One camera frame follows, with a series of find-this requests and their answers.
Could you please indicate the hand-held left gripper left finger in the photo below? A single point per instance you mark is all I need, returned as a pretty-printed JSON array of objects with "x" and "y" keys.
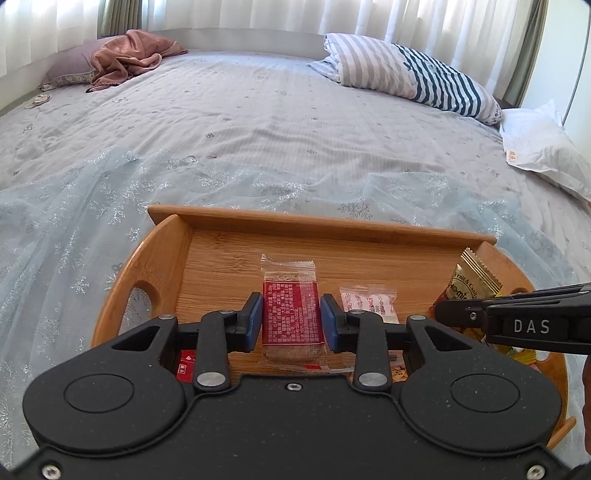
[{"x": 254, "y": 318}]

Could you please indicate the striped pillow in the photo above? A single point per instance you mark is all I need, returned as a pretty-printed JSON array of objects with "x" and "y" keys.
[{"x": 406, "y": 69}]

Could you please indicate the small red packet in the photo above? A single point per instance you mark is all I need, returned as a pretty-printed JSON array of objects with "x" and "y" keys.
[{"x": 187, "y": 367}]

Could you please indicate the red cracker packet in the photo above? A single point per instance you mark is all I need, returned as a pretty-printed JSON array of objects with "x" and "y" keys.
[{"x": 291, "y": 314}]

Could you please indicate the yellow snack packet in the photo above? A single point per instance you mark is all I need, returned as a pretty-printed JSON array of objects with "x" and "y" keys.
[{"x": 526, "y": 356}]

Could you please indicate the green curtain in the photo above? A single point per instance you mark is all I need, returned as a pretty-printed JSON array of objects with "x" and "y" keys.
[
  {"x": 528, "y": 50},
  {"x": 108, "y": 16}
]

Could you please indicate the small beige object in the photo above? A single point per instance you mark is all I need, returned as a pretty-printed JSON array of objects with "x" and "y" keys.
[{"x": 38, "y": 100}]

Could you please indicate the white pillow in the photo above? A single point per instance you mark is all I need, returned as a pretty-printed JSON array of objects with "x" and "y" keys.
[{"x": 545, "y": 147}]

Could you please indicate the pink crumpled cloth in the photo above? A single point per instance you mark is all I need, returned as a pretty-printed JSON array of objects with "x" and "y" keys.
[{"x": 129, "y": 57}]

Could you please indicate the gold snack packet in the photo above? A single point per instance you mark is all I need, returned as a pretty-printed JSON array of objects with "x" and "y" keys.
[{"x": 475, "y": 281}]

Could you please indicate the purple pillow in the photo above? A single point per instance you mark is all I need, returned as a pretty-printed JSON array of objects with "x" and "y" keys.
[{"x": 69, "y": 64}]

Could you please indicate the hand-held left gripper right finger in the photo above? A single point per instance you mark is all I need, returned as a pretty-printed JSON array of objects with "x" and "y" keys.
[{"x": 328, "y": 323}]

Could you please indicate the wooden tray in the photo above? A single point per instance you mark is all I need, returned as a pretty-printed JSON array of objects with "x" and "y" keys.
[{"x": 221, "y": 258}]

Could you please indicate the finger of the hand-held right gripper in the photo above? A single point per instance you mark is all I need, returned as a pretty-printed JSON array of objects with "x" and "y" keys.
[
  {"x": 554, "y": 293},
  {"x": 461, "y": 314}
]

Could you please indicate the white red-printed snack packet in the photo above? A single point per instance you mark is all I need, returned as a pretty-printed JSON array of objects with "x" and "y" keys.
[{"x": 369, "y": 300}]

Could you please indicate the light blue tulle cloth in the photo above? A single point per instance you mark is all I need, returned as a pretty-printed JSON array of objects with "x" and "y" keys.
[{"x": 69, "y": 230}]

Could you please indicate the white sheer curtain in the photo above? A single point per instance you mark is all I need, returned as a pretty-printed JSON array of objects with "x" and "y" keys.
[{"x": 277, "y": 14}]

